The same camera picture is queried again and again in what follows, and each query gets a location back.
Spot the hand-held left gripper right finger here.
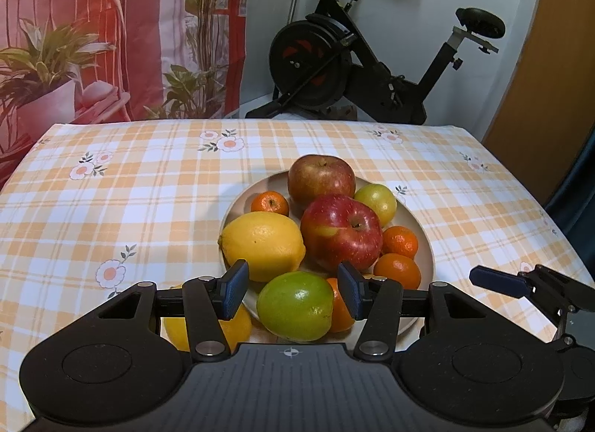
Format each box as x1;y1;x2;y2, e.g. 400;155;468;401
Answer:
337;261;500;362

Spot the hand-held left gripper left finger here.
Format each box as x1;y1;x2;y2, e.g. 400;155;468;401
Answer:
90;259;250;362

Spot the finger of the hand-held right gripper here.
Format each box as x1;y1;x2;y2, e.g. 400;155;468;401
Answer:
469;264;595;349

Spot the orange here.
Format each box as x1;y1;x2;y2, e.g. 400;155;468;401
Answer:
325;277;356;333

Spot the round yellow fruit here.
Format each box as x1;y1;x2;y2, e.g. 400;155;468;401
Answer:
162;286;253;353

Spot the oval orange mandarin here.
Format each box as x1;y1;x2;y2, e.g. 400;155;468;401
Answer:
373;253;422;290

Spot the large yellow lemon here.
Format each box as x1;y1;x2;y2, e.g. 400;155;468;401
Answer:
218;211;306;283

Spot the green apple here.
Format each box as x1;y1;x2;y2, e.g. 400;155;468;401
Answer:
257;271;334;342

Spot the red apple with yellow patch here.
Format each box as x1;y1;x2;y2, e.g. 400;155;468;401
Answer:
300;194;384;273

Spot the beige round plate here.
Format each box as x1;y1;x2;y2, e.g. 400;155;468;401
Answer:
218;169;435;336

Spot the dull red apple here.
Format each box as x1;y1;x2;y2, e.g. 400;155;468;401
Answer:
287;154;356;207

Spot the yellow-green round fruit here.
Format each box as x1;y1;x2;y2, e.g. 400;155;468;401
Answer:
354;183;397;227

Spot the small orange mandarin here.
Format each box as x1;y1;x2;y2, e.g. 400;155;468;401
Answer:
251;191;290;216

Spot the dark blue cloth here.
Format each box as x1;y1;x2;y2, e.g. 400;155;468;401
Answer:
544;135;595;238

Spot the checked floral tablecloth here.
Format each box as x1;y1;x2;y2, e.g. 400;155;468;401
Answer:
0;118;595;432

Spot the wooden door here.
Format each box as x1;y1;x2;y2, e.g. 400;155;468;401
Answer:
481;0;595;207

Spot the black exercise bike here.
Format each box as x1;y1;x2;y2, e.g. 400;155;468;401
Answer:
245;0;506;126

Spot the printed wall cloth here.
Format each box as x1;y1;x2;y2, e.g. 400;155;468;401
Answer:
0;0;254;182

